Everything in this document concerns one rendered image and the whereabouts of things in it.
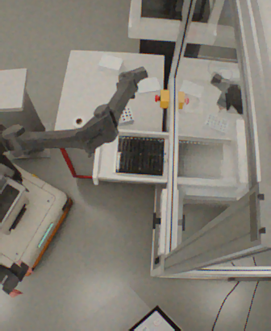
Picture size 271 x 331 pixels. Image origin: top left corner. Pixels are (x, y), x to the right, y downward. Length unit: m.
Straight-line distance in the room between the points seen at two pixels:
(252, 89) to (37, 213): 1.87
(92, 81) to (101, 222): 1.02
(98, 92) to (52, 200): 0.77
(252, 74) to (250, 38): 0.07
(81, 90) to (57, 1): 1.87
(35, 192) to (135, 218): 0.73
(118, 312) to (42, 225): 0.78
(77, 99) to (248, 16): 1.44
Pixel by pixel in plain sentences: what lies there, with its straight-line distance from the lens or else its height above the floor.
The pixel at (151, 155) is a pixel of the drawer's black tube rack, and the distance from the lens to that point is 1.57.
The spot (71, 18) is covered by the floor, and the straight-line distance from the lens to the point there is 3.41.
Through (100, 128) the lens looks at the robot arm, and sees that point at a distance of 1.02.
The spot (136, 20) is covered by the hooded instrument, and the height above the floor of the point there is 0.97.
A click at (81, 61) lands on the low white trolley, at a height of 0.76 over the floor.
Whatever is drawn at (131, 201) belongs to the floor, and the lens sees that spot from 2.43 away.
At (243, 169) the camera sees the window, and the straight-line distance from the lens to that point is 0.52.
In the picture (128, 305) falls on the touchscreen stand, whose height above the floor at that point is 0.04.
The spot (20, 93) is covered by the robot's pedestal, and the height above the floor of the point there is 0.76.
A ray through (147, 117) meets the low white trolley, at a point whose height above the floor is 0.76.
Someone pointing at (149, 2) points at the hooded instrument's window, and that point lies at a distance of 1.89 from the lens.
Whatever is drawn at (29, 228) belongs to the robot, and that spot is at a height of 0.28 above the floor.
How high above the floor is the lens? 2.35
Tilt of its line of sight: 67 degrees down
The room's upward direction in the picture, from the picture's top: 4 degrees clockwise
